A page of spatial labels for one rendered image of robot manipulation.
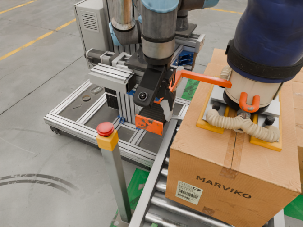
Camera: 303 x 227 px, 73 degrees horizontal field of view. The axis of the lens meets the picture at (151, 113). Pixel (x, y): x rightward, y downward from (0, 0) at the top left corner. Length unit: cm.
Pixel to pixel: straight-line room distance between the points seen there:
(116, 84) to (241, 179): 83
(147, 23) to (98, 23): 103
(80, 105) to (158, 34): 188
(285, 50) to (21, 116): 256
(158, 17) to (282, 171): 59
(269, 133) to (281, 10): 35
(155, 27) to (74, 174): 171
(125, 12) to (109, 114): 126
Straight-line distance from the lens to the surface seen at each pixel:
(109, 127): 85
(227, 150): 75
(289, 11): 63
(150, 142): 183
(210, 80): 79
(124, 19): 106
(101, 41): 152
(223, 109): 85
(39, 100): 288
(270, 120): 84
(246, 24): 68
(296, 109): 198
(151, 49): 48
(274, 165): 78
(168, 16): 45
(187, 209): 120
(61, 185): 200
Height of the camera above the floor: 166
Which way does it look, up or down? 45 degrees down
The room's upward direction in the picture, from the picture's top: straight up
